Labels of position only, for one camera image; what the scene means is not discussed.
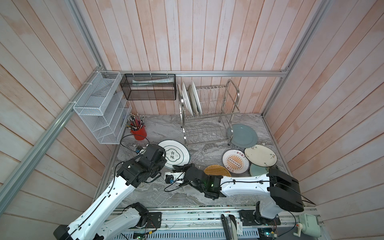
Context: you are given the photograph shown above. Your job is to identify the white plate green characters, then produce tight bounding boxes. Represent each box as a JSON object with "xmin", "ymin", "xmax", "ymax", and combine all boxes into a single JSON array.
[{"xmin": 158, "ymin": 140, "xmax": 190, "ymax": 170}]

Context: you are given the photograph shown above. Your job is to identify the cream floral plate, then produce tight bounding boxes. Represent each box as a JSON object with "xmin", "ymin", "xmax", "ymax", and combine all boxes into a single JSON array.
[{"xmin": 244, "ymin": 145, "xmax": 278, "ymax": 167}]

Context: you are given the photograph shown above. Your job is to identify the steel two-tier dish rack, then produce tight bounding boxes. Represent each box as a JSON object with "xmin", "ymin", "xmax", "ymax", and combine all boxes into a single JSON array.
[{"xmin": 178, "ymin": 79, "xmax": 240, "ymax": 146}]

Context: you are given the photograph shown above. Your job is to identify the green rim white plate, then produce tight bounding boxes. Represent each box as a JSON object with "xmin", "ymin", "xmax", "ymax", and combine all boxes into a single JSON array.
[{"xmin": 182, "ymin": 83, "xmax": 194, "ymax": 116}]

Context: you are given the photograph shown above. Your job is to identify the large orange sunburst plate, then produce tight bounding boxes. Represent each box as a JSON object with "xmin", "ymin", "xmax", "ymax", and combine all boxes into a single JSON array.
[{"xmin": 191, "ymin": 82, "xmax": 203, "ymax": 115}]

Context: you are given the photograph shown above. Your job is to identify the black round plate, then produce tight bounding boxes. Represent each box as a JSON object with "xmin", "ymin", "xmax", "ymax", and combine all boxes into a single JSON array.
[{"xmin": 188, "ymin": 85, "xmax": 199, "ymax": 116}]

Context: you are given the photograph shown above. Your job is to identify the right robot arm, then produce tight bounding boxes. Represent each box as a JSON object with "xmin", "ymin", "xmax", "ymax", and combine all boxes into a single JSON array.
[{"xmin": 175, "ymin": 164, "xmax": 304, "ymax": 219}]

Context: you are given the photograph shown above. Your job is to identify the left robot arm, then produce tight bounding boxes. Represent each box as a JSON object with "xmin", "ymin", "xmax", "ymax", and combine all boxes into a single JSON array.
[{"xmin": 54, "ymin": 144, "xmax": 167, "ymax": 240}]

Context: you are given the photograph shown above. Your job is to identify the yellow woven round plate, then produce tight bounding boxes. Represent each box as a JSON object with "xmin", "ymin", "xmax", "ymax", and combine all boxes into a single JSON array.
[{"xmin": 204, "ymin": 165, "xmax": 231, "ymax": 177}]

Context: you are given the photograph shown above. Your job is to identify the red pencil cup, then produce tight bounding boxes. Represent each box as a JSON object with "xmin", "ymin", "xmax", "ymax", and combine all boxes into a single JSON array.
[{"xmin": 131, "ymin": 126, "xmax": 147, "ymax": 141}]

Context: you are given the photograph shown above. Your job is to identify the small orange sunburst plate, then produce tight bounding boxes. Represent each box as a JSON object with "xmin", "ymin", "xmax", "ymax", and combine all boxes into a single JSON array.
[{"xmin": 222, "ymin": 149, "xmax": 250, "ymax": 174}]

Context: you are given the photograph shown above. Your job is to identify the light green floral plate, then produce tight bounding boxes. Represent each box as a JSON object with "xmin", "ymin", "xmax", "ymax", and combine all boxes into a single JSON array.
[{"xmin": 249, "ymin": 164, "xmax": 269, "ymax": 177}]

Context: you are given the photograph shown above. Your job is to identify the grey-green round plate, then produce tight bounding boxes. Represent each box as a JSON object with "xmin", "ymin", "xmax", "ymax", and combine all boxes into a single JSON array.
[{"xmin": 227, "ymin": 124, "xmax": 259, "ymax": 149}]

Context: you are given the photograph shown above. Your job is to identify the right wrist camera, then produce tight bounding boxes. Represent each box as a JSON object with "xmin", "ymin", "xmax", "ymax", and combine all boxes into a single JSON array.
[{"xmin": 165, "ymin": 172, "xmax": 185, "ymax": 184}]

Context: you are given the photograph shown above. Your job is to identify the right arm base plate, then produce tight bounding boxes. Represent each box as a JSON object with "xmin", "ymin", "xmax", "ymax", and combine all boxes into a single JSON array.
[{"xmin": 239, "ymin": 210, "xmax": 281, "ymax": 226}]

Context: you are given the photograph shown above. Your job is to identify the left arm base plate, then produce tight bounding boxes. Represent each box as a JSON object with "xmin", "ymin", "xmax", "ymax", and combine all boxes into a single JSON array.
[{"xmin": 144, "ymin": 212, "xmax": 162, "ymax": 229}]

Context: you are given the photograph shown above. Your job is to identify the white wire wall shelf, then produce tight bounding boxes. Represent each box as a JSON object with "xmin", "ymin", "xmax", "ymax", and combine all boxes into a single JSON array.
[{"xmin": 74, "ymin": 71, "xmax": 132, "ymax": 145}]

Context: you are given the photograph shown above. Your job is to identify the black mesh wall basket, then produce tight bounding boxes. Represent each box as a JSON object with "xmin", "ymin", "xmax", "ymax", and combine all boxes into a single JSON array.
[{"xmin": 120, "ymin": 74, "xmax": 177, "ymax": 101}]

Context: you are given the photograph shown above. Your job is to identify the white box camera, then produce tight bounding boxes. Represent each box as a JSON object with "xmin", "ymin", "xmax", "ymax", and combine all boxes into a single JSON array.
[{"xmin": 293, "ymin": 214, "xmax": 321, "ymax": 238}]

